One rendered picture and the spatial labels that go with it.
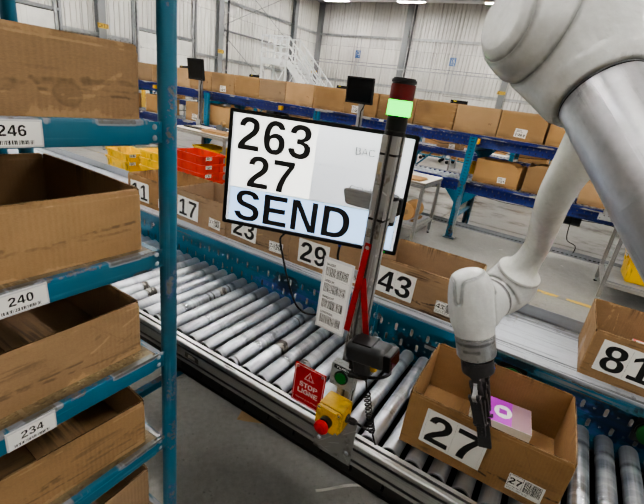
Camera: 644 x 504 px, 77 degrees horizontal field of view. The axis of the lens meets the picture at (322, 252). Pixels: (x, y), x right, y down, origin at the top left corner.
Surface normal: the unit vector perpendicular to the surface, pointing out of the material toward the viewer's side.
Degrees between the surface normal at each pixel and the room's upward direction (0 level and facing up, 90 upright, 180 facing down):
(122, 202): 90
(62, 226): 91
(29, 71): 91
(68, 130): 90
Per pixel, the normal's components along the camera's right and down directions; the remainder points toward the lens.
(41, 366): 0.84, 0.31
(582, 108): -0.93, -0.04
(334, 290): -0.53, 0.24
